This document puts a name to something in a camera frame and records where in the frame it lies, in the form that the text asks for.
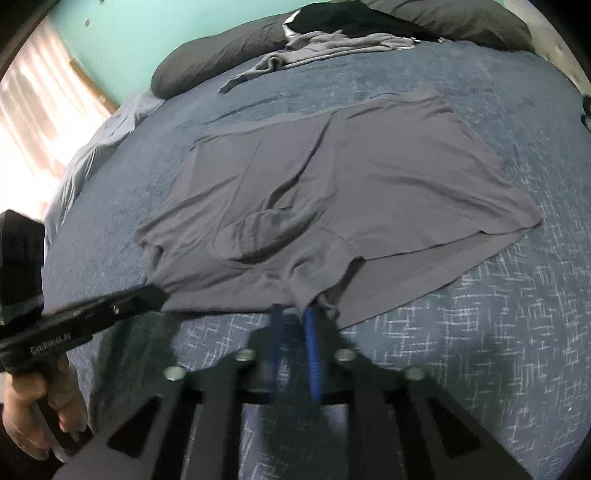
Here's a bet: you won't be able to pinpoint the blue patterned bed sheet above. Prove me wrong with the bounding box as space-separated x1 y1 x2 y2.
44 34 591 480

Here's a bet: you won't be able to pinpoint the wooden window frame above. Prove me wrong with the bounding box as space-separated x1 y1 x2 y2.
69 58 121 114

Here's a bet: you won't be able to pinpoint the grey sweatshirt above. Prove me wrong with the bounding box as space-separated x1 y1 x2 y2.
218 28 419 94

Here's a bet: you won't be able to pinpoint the light grey blanket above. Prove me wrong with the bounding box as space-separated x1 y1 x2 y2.
41 90 167 232

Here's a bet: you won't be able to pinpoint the black garment with white trim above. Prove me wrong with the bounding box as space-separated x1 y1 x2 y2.
284 2 416 38

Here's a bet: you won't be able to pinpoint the grey boxer briefs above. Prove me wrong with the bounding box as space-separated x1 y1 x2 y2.
134 84 543 330

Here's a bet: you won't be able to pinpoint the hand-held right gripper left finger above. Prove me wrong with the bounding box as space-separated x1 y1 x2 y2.
53 304 287 480

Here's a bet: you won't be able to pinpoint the person's left hand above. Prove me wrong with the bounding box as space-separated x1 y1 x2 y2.
2 357 89 457

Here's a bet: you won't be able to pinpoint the pink curtain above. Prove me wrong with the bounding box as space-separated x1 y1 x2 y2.
0 23 118 199

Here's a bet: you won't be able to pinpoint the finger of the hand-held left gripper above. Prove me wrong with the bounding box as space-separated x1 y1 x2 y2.
44 284 167 334

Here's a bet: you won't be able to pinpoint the white tufted headboard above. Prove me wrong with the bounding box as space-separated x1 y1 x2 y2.
526 7 591 93

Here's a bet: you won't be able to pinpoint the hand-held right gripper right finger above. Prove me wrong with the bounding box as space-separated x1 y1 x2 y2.
302 305 534 480

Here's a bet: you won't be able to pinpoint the dark grey long pillow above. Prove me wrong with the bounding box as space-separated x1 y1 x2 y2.
151 0 536 99

